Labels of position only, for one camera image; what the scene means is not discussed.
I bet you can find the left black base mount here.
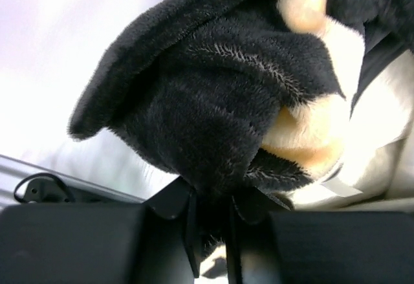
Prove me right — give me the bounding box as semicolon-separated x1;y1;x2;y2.
13;172;76;204

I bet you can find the aluminium mounting rail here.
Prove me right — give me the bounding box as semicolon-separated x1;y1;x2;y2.
1;155;144;208

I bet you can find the black floral plush pillowcase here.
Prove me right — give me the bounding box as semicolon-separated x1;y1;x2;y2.
66;0;414;210

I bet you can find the white pillow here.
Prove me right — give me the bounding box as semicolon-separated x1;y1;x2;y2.
290;21;414;207

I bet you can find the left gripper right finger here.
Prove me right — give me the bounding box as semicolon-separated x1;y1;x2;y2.
226;188;413;283

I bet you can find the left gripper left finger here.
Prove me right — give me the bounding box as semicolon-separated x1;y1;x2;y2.
1;179;199;283

